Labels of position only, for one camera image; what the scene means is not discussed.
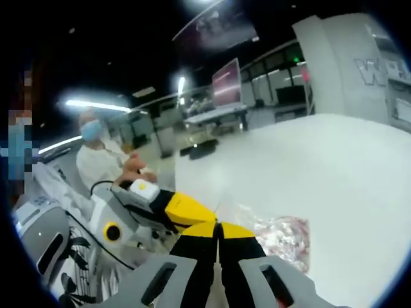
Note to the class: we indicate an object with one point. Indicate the short ceiling light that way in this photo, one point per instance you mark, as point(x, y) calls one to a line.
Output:
point(181, 91)

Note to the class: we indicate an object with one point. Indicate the hanging dark screen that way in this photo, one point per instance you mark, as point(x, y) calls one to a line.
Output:
point(221, 29)

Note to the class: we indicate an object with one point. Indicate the grey shelving unit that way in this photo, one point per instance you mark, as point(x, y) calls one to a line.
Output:
point(398, 83)

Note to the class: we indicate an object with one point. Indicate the clear resealable bag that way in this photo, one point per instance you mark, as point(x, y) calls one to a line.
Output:
point(282, 237)

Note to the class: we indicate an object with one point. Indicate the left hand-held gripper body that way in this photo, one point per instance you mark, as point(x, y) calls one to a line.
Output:
point(106, 210)

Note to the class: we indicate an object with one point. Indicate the pale clutter heap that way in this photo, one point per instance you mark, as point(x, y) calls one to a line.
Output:
point(200, 105)

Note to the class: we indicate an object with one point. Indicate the low grey cabinet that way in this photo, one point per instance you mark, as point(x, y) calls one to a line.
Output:
point(290, 113)

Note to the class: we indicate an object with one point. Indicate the grey chest device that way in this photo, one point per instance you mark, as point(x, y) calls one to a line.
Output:
point(35, 224)

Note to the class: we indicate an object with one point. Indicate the grey desk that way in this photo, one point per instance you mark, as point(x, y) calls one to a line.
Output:
point(218, 114)

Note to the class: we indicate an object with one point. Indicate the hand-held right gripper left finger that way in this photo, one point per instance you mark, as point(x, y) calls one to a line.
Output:
point(167, 282)

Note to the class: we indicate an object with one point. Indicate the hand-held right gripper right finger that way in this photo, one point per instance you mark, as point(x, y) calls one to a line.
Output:
point(273, 282)

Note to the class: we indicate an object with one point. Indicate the black floor box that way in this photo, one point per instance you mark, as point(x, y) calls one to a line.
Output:
point(203, 150)

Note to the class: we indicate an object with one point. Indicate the pink flag on stand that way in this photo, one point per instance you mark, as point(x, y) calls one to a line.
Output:
point(305, 76)

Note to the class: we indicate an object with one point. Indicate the monitor on far desk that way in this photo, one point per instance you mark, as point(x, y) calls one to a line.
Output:
point(226, 83)

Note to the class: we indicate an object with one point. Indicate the person's left hand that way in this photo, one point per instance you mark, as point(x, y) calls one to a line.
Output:
point(135, 170)

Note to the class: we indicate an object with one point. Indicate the black monitor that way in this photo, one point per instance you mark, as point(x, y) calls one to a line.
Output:
point(290, 95)

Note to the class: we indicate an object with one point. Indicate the ceiling light strip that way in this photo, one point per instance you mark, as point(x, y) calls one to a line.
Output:
point(96, 105)

